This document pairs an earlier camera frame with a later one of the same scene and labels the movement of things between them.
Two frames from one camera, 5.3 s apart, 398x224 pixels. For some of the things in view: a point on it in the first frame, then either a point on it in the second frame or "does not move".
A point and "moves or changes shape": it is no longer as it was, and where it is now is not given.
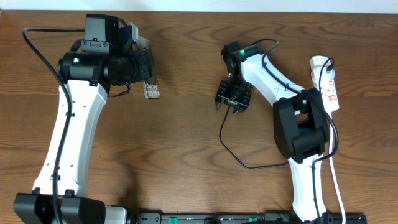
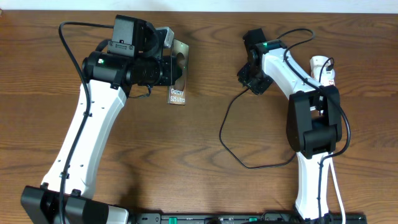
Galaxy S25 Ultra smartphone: x=152 y=85 moves or changes shape
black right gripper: x=239 y=105 → x=255 y=89
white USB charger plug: x=318 y=74 does not move
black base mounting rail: x=244 y=218 does not move
